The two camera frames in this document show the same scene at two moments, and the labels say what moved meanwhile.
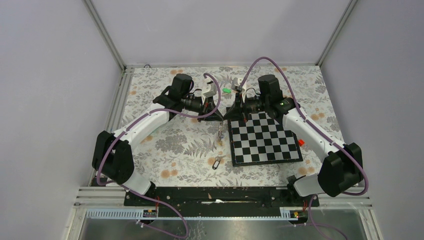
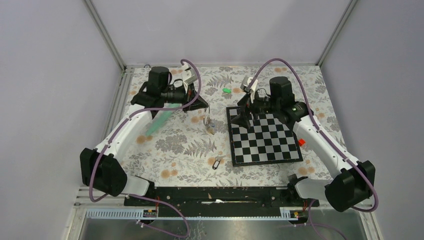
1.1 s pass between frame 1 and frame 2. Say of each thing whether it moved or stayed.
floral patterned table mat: stayed
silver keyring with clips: moved
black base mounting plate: stayed
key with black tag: stayed
